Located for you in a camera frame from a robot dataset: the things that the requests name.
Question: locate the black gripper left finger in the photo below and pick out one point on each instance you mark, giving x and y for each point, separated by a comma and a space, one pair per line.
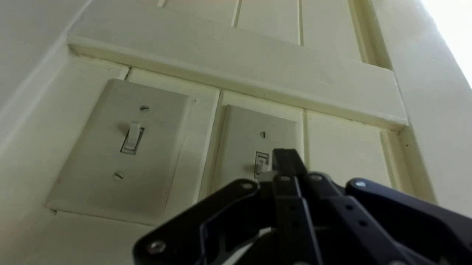
290, 207

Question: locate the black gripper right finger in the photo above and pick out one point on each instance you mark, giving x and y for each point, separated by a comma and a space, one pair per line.
393, 226

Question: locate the cream switch toggle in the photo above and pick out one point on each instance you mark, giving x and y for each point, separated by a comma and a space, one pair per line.
262, 166
133, 139

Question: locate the small plate screw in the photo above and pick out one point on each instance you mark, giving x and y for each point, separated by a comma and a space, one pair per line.
119, 176
144, 108

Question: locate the cream panelled wooden board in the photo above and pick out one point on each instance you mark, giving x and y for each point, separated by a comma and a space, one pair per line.
245, 60

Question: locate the cream wall switch plate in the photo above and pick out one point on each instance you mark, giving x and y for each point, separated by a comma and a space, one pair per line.
241, 142
93, 167

